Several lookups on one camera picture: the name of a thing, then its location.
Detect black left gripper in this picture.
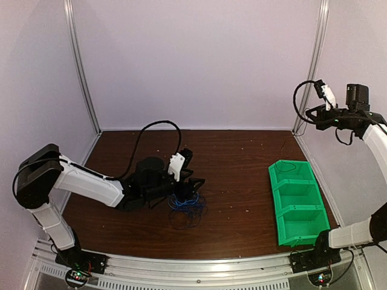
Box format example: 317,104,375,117
143,169,205,202

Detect dark blue cable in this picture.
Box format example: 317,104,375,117
167,196,209,230

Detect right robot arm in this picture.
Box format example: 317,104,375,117
305,80,386,267

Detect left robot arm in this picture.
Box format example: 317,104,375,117
12,144,206,268

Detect green three-compartment bin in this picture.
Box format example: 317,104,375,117
268,159,331,247

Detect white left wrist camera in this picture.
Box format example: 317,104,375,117
167,153,185,182

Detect black left camera cable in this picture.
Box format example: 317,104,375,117
104,120,183,181

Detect black camera cable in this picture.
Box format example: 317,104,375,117
292,79,324,124
104,120,183,181

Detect black right camera cable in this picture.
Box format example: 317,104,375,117
292,79,324,124

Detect front aluminium rail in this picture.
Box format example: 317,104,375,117
22,239,376,289

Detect right aluminium corner post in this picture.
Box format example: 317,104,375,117
291,0,330,135

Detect aluminium corner post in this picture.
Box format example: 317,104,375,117
291,0,330,135
63,0,102,135

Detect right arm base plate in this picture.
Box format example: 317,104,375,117
288,248,341,288

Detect left aluminium corner post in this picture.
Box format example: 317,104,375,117
63,0,102,135

